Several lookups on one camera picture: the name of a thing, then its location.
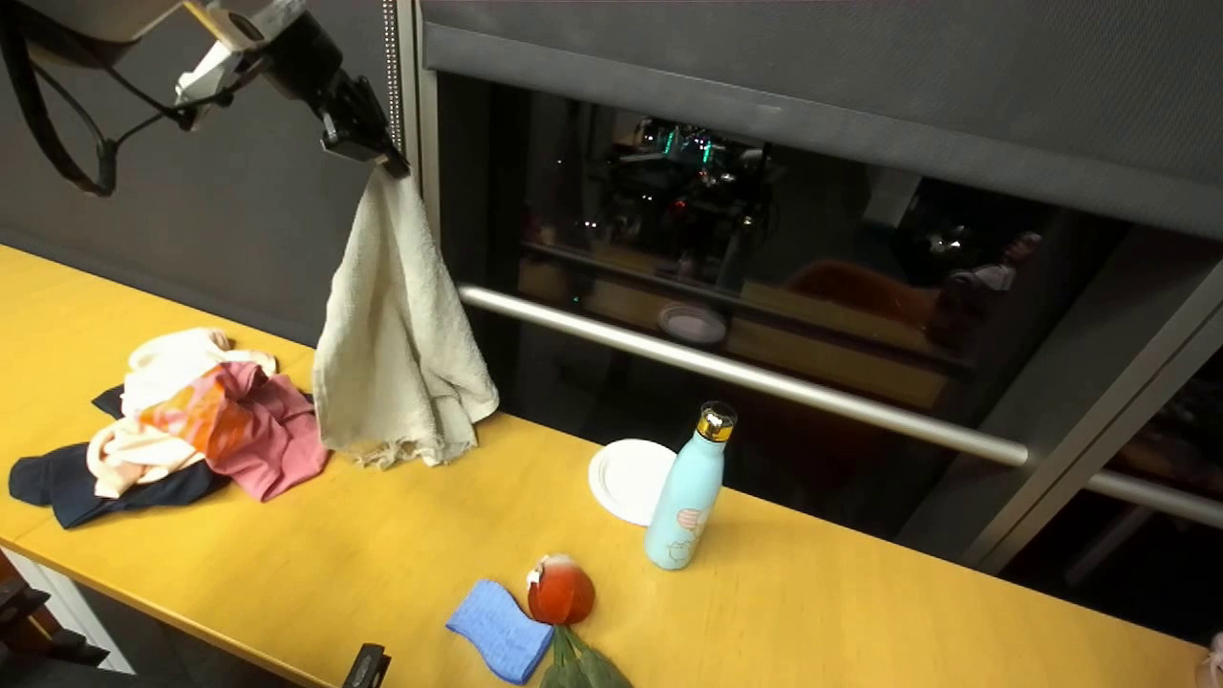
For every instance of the pink cloth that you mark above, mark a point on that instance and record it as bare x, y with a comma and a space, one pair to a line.
274, 441

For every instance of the white and orange cloth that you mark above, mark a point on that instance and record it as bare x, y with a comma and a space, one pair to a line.
175, 366

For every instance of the white towel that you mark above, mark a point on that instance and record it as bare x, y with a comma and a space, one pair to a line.
397, 347

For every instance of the short metal handrail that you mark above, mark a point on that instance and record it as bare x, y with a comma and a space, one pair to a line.
1152, 498

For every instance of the long metal handrail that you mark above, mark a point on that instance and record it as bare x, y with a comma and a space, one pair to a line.
741, 367

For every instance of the slanted grey window frame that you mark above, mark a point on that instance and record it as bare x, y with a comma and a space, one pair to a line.
1072, 432

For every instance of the grey roller blind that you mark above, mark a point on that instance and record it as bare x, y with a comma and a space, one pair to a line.
829, 88

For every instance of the white round plate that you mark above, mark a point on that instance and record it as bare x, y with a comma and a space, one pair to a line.
629, 482

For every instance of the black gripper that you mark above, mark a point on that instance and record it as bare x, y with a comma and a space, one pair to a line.
327, 78

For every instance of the navy cloth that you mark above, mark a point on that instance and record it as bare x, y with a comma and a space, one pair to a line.
80, 492

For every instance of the green leaf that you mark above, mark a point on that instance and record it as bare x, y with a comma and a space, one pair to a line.
578, 668

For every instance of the light blue bottle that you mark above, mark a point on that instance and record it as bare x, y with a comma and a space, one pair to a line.
687, 498

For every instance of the blue sponge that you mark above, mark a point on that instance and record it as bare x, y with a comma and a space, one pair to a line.
499, 631

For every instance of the grey window frame post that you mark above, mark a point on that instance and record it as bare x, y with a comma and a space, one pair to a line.
415, 78

